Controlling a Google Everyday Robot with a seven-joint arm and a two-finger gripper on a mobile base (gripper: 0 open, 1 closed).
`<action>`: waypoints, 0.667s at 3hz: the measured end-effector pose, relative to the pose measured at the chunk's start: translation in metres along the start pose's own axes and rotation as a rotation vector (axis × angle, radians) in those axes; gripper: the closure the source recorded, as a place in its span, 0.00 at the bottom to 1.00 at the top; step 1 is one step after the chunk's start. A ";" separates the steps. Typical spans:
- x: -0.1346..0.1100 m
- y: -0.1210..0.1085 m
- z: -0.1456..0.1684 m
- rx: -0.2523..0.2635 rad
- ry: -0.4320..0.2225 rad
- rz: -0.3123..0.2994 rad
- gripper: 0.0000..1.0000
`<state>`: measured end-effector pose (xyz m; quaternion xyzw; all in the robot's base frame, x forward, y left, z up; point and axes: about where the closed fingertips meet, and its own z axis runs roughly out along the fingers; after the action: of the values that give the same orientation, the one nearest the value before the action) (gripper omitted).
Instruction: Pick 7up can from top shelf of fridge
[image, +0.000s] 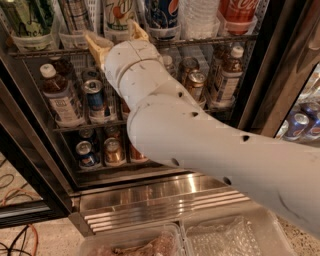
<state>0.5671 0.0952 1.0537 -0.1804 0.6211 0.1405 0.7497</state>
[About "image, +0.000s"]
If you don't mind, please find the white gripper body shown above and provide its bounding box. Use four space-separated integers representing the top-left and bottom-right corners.
103 39 164 83

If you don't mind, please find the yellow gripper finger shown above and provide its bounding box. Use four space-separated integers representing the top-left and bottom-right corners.
128 19 149 41
84 33 114 69

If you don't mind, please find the white 7up can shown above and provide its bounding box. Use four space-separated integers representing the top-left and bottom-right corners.
103 0 136 31

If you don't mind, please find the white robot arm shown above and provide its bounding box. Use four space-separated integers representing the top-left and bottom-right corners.
84 21 320 238

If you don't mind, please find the blue Pepsi can top shelf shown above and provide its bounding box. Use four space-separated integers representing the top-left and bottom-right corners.
144 0 179 29

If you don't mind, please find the blue pepsi can shelf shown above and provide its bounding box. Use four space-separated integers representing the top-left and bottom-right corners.
82 79 110 118
144 0 179 29
76 141 100 167

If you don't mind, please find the striped silver can top shelf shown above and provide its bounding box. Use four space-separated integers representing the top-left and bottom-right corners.
58 0 93 34

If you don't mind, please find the blue Pepsi can middle shelf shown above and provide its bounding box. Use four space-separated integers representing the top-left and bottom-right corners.
82 79 110 118

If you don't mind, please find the gold can middle shelf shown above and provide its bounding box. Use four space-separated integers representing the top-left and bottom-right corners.
183 70 206 101

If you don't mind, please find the gold can shelf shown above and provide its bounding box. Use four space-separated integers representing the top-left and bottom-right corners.
104 137 125 165
183 70 206 101

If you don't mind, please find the clear water bottle top shelf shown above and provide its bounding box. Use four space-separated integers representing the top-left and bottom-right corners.
181 0 220 31

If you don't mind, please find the green can top shelf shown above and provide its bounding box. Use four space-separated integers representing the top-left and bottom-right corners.
0 0 54 37

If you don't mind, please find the red can bottom shelf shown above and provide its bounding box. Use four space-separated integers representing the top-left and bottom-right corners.
129 145 148 163

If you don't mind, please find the gold can bottom shelf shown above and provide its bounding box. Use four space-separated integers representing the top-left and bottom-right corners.
104 137 125 165

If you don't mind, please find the blue Pepsi can bottom shelf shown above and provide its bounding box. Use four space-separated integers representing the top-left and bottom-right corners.
76 141 100 167

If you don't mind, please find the red Coca-Cola can top shelf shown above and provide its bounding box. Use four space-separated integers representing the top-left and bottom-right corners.
219 0 259 35

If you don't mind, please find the steel fridge grille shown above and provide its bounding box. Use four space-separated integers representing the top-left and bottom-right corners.
69 173 248 236

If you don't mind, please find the fridge right glass door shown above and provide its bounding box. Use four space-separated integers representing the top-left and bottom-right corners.
259 0 320 148

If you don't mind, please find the blue Pepsi cans right fridge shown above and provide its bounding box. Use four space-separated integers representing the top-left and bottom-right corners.
275 102 320 142

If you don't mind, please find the brown tea bottle left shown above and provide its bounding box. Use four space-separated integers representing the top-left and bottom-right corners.
40 64 85 128

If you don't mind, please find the brown tea bottle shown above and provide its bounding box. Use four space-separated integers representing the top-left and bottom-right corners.
213 45 244 102
40 64 85 128

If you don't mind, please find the brown tea bottle right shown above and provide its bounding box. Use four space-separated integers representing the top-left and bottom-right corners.
213 45 244 102

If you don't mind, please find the clear plastic bin left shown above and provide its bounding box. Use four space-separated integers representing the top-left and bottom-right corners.
77 223 186 256

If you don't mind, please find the clear plastic bin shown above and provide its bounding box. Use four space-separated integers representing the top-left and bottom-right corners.
180 201 297 256
77 223 186 256

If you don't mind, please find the clear plastic bin right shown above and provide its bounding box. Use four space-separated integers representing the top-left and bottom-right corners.
180 201 297 256

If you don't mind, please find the orange cable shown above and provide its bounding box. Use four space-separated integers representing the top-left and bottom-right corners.
0 188 40 256

